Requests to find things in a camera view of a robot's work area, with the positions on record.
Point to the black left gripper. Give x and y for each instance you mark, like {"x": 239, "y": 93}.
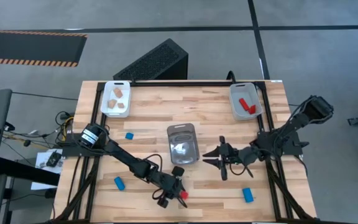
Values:
{"x": 168, "y": 185}

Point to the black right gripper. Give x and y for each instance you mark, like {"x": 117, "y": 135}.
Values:
{"x": 232, "y": 155}

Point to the red cube block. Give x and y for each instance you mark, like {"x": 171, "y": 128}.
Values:
{"x": 184, "y": 195}

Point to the clear plastic bin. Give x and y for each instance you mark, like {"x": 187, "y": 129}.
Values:
{"x": 182, "y": 146}

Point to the blue rounded block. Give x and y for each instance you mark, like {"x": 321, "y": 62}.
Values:
{"x": 119, "y": 183}
{"x": 247, "y": 195}

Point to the long red block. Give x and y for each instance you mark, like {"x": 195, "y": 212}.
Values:
{"x": 244, "y": 104}

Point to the small red block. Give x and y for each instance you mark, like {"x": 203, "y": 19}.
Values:
{"x": 252, "y": 109}

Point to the light grey plastic bin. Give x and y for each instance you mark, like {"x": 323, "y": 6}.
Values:
{"x": 238, "y": 93}

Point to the small blue block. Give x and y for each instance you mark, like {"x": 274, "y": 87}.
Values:
{"x": 129, "y": 135}

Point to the natural wood block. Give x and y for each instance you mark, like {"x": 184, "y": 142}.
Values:
{"x": 112, "y": 103}
{"x": 118, "y": 92}
{"x": 121, "y": 105}

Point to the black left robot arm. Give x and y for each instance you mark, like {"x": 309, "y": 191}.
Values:
{"x": 126, "y": 157}

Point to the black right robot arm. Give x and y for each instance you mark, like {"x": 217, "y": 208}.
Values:
{"x": 294, "y": 124}

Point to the white plastic bin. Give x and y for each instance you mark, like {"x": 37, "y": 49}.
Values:
{"x": 116, "y": 112}

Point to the black perforated computer case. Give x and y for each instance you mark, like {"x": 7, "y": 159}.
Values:
{"x": 154, "y": 60}

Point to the small black device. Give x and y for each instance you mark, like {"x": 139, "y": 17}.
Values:
{"x": 54, "y": 158}

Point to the white paper sheet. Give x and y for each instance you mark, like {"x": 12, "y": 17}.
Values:
{"x": 39, "y": 183}

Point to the black hazard-striped floor mat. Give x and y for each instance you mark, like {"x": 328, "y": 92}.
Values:
{"x": 26, "y": 48}

